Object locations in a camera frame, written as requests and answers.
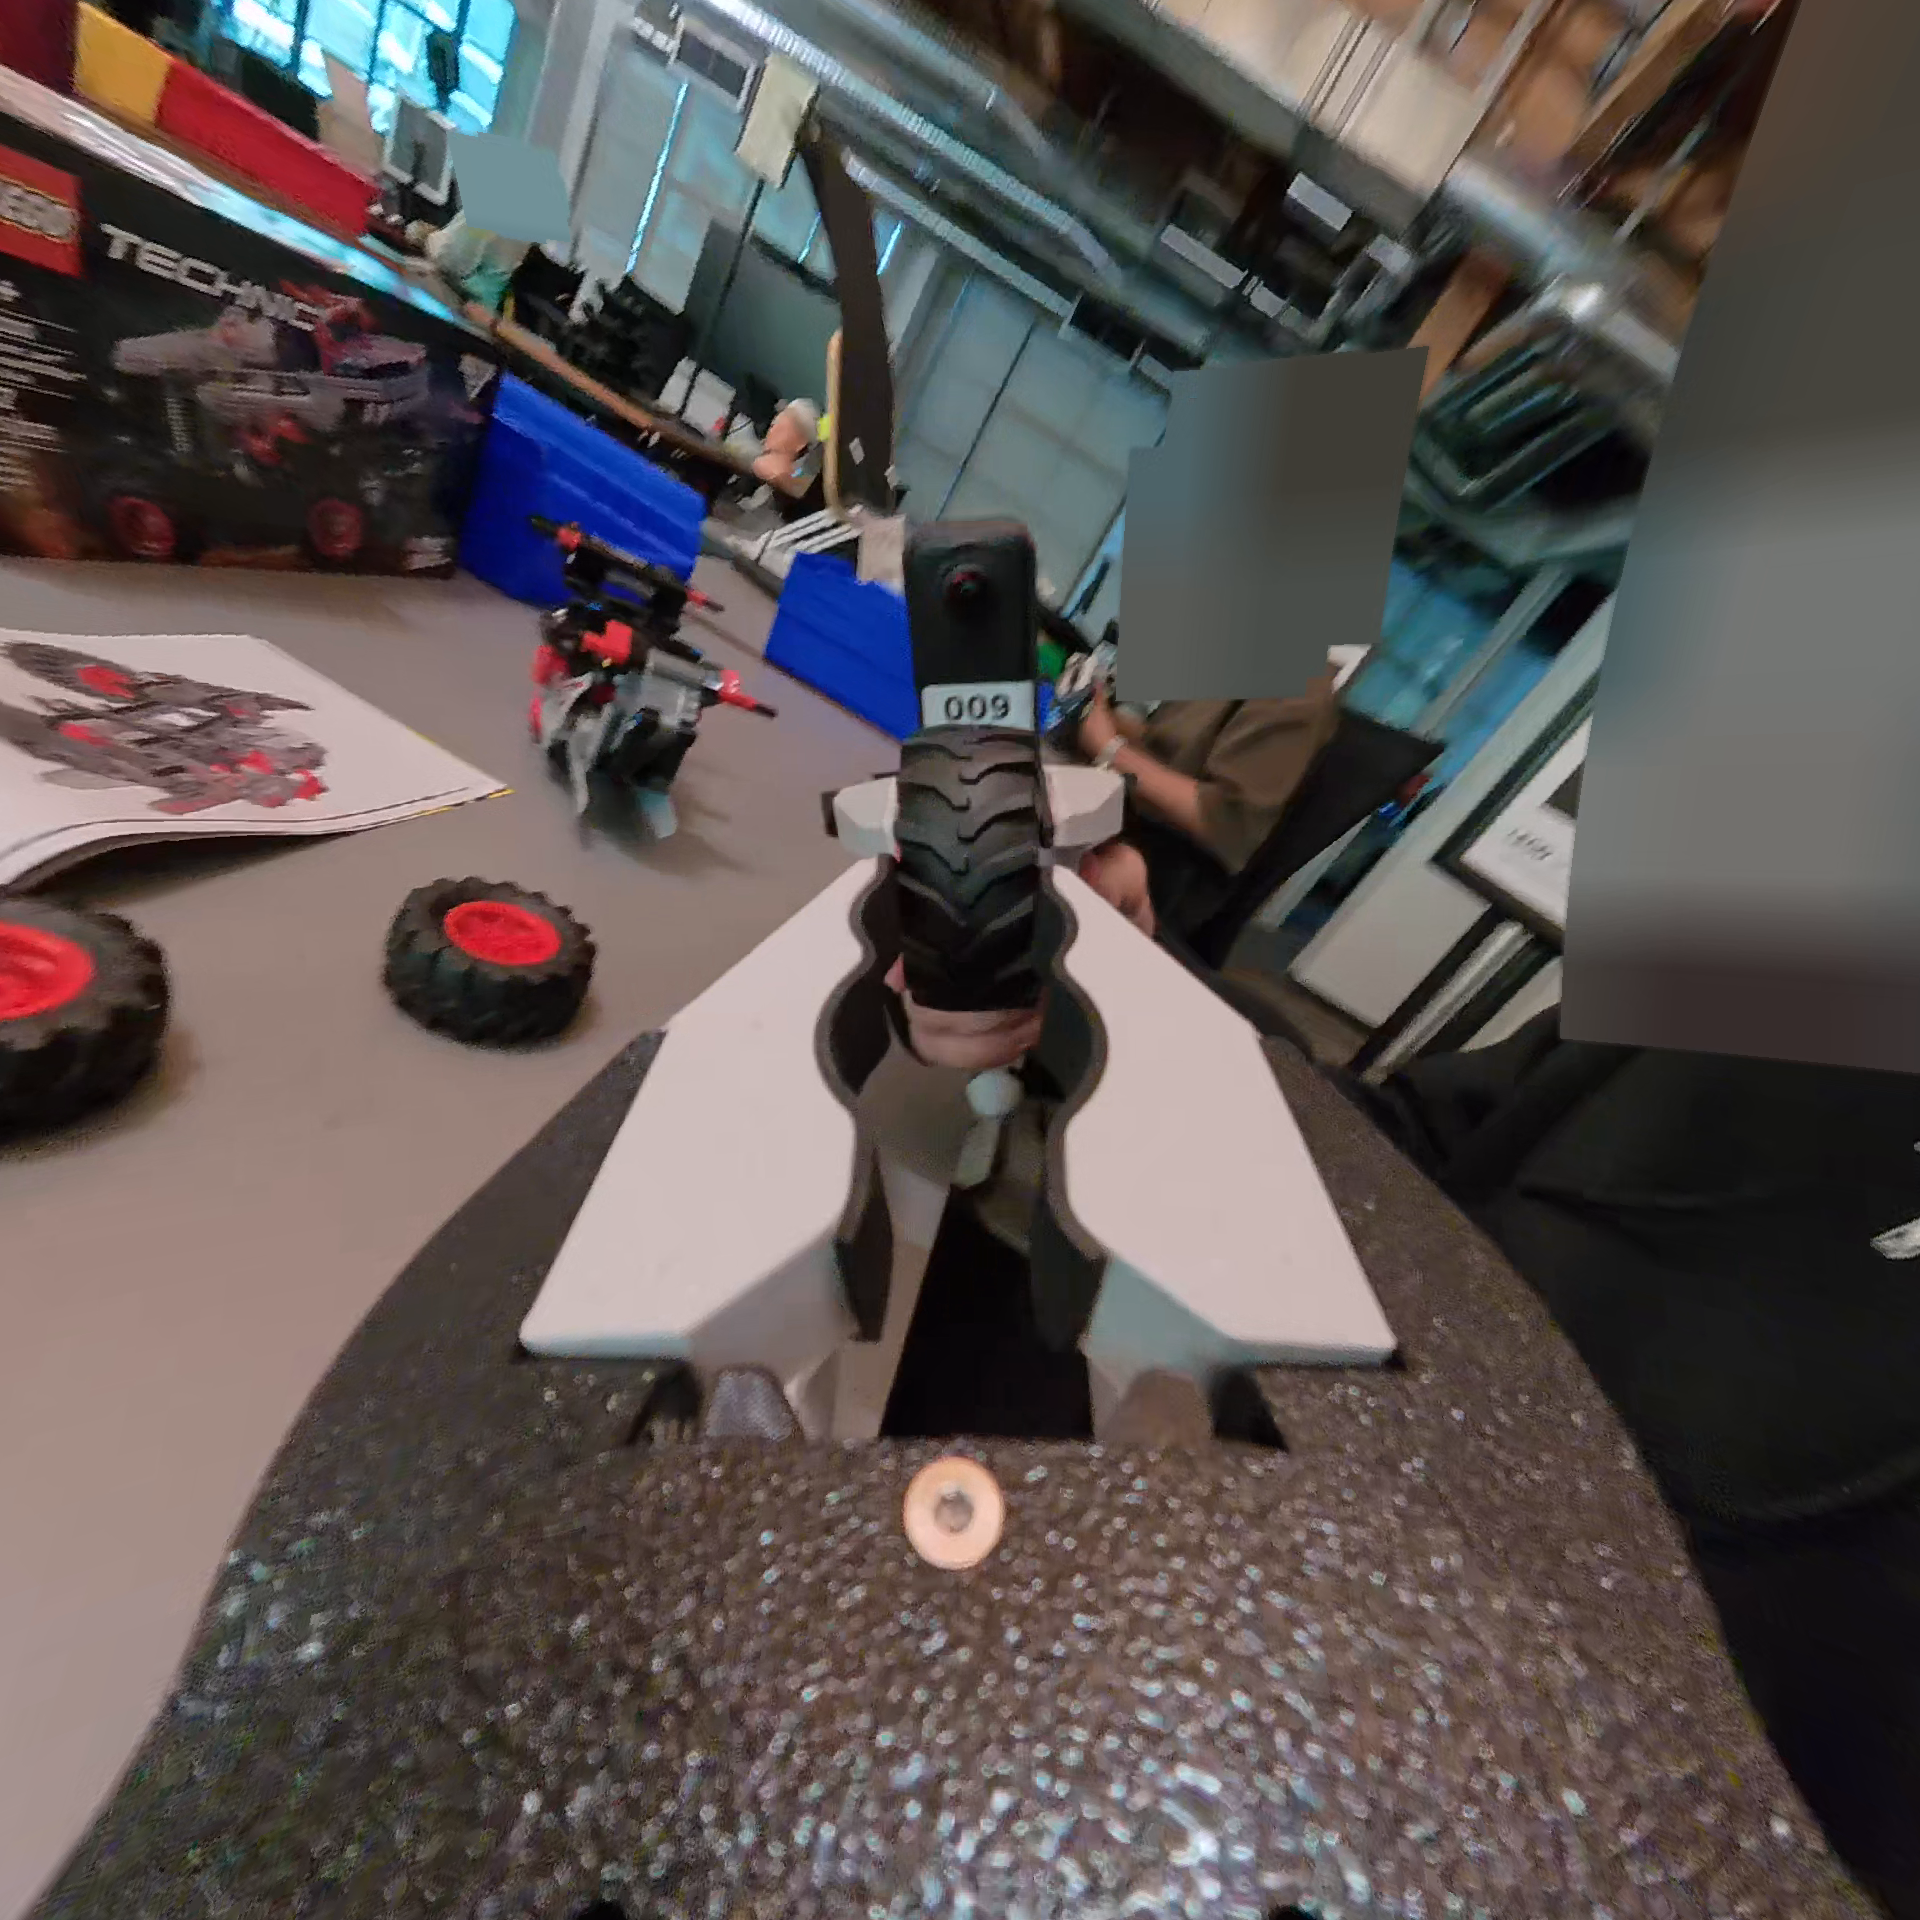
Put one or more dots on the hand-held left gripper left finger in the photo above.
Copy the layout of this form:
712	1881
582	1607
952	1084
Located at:
705	1185

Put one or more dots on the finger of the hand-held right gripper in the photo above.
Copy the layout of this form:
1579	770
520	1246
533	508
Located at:
866	819
1082	811

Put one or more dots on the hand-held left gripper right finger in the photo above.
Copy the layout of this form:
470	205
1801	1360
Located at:
1230	1201

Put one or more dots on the small red rim toy wheel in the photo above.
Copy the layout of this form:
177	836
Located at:
969	871
488	960

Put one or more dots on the grey desk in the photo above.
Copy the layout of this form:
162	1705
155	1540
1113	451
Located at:
301	1201

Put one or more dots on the person's right hand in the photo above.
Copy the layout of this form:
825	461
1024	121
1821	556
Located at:
961	1032

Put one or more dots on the blue storage bin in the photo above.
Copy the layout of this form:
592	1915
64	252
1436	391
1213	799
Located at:
840	644
585	494

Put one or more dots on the grey red toy truck chassis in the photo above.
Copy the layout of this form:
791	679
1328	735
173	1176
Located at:
615	674

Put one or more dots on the framed picture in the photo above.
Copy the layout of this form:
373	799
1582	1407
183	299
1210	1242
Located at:
1515	840

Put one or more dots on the white instruction booklet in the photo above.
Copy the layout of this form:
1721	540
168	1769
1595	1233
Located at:
375	772

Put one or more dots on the person's black clothing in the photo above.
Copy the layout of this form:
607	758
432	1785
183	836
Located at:
1724	1321

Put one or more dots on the large red rim toy wheel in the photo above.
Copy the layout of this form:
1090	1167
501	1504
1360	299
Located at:
60	1005

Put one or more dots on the black toy set box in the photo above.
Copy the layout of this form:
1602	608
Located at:
225	420

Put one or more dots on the red yellow box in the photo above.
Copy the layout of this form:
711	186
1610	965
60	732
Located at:
240	135

